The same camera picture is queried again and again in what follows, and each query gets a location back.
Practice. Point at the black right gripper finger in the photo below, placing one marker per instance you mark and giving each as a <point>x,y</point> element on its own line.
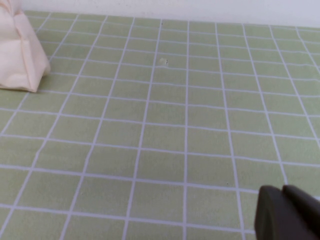
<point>285,215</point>

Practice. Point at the cream fabric pencil case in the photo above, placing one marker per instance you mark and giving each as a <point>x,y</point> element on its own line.
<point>17,55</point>

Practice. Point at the green grid table mat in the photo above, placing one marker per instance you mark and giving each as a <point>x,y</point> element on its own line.
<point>160,140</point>

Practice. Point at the small clear tape scrap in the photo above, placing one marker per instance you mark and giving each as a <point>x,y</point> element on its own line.
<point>163,61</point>

